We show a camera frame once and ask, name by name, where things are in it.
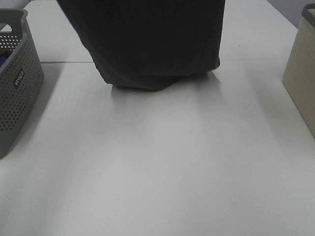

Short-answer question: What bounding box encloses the beige bin with grey rim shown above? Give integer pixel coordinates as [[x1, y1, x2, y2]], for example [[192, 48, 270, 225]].
[[282, 3, 315, 135]]

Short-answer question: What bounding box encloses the blue cloth in basket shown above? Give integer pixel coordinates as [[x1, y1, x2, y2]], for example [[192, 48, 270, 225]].
[[0, 49, 12, 67]]

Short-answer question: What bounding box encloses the grey perforated plastic basket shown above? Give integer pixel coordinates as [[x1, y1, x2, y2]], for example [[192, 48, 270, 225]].
[[0, 8, 44, 156]]

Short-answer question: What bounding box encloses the dark navy towel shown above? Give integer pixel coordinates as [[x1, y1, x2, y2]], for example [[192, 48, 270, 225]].
[[58, 0, 225, 90]]

